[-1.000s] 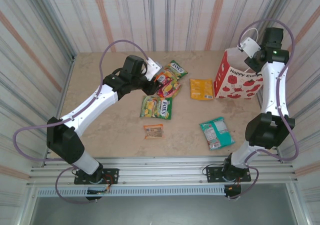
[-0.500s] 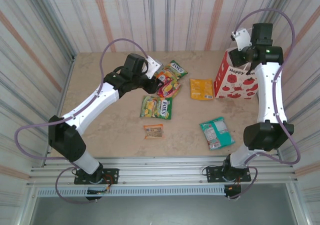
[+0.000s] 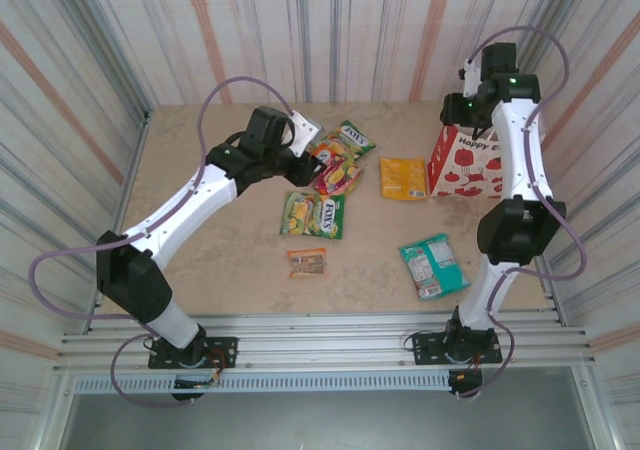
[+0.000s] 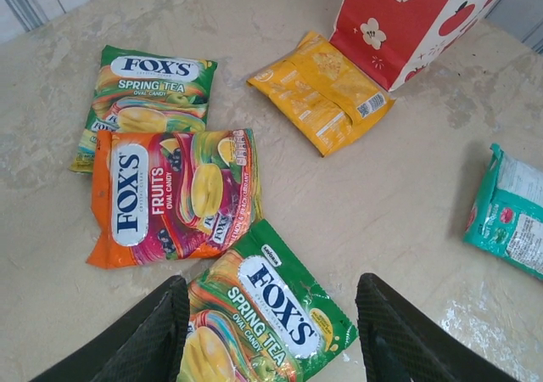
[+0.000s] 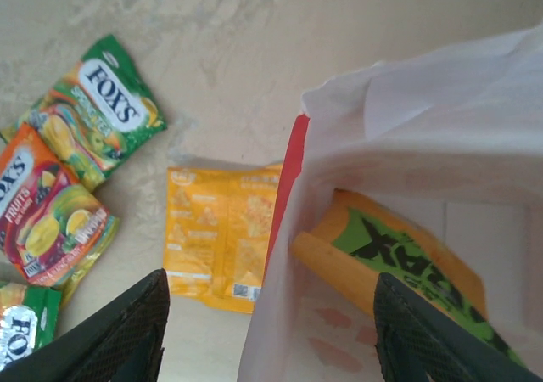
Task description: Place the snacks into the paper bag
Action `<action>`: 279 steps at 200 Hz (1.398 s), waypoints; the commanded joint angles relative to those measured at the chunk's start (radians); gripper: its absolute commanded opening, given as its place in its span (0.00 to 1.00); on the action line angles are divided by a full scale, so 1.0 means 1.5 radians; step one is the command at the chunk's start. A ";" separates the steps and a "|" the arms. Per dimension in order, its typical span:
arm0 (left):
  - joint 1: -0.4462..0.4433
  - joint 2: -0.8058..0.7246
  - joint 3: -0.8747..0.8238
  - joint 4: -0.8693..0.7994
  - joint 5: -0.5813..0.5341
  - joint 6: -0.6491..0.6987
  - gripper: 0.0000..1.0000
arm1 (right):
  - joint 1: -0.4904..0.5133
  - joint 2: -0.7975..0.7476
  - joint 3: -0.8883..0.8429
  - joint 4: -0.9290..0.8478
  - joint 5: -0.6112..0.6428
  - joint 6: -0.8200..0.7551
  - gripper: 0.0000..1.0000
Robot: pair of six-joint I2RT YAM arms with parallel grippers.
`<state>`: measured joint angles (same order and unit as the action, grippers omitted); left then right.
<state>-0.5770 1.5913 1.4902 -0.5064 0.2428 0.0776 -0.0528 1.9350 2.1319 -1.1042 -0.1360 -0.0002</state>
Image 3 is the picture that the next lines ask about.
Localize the orange red Fox's fruits bag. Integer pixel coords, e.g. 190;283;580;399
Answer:
308;139;365;197

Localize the green Fox's candy bag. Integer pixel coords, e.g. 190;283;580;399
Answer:
278;191;347;241

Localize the green Fox's spring tea bag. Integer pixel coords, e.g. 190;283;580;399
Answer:
327;119;376;164

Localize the white red printed paper bag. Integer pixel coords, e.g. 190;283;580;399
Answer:
427;123;505;200

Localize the yellow snack packet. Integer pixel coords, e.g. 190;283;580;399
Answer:
379;156;431;200

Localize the small orange snack packet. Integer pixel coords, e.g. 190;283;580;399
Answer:
286;247;330;280

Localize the teal snack packet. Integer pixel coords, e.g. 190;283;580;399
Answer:
398;233;471;301

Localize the grey metal sheet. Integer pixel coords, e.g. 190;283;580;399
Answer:
59;393;621;450

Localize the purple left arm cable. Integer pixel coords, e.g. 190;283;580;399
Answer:
28;77;301;409

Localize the aluminium rail frame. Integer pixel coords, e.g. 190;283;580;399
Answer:
52;309;599;376

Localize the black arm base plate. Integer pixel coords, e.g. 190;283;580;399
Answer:
147;336;239;370
412;330;503;366

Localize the grey slotted cable duct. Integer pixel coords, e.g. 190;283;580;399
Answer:
72;372;454;396

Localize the black cable connector block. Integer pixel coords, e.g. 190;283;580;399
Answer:
172;377;221;404
447;368;485;401

